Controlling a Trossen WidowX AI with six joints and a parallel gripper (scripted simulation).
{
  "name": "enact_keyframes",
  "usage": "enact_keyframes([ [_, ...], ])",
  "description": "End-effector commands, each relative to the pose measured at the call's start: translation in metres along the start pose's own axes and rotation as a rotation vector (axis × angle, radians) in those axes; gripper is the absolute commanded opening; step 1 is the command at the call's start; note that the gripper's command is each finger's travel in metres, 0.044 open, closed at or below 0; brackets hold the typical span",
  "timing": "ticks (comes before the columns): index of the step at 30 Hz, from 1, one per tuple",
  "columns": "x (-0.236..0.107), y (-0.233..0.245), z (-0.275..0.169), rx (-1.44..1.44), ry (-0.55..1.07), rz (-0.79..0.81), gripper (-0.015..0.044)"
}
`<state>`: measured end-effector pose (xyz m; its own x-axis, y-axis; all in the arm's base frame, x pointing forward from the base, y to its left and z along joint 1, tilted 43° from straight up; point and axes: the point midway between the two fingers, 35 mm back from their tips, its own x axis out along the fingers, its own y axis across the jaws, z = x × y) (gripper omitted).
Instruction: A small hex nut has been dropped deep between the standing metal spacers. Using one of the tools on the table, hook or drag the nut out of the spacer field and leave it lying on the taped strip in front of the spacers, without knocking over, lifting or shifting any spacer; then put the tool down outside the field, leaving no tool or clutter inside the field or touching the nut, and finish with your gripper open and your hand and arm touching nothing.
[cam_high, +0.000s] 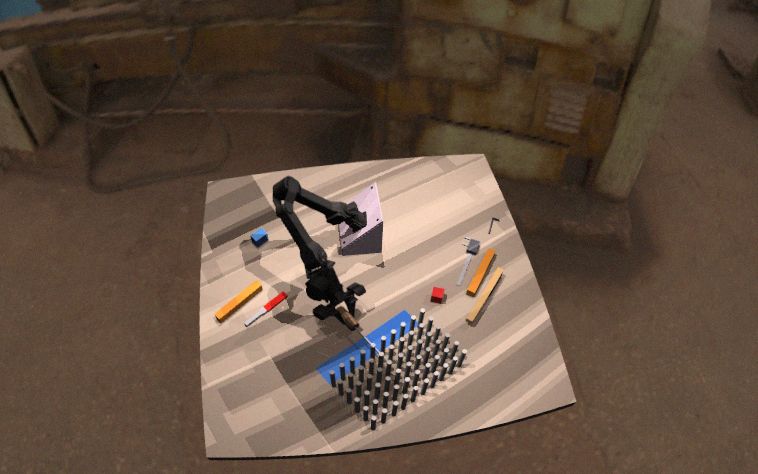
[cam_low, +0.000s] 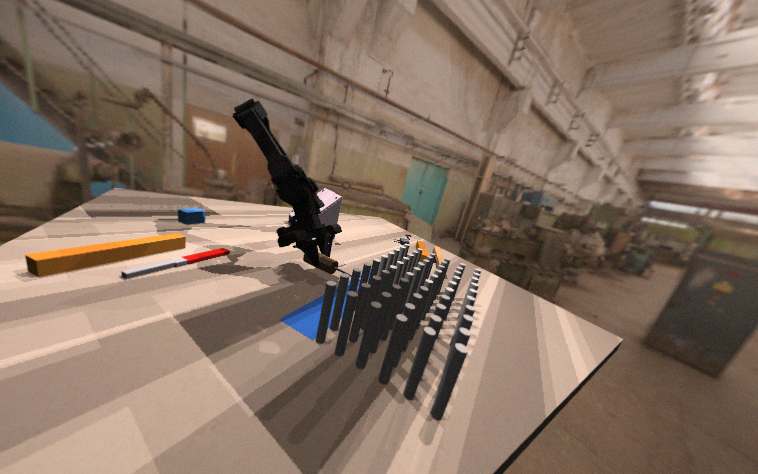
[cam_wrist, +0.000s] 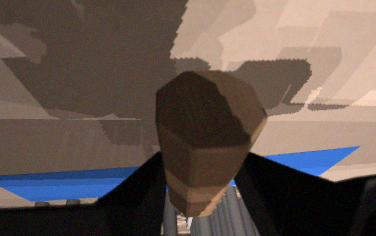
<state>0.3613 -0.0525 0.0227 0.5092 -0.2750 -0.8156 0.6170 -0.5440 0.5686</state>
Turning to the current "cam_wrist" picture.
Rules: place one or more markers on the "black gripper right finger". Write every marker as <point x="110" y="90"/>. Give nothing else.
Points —
<point x="283" y="201"/>

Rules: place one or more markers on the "blue tape strip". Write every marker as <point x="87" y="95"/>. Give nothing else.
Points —
<point x="96" y="183"/>

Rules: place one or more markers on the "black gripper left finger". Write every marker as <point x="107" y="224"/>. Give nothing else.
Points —
<point x="133" y="208"/>

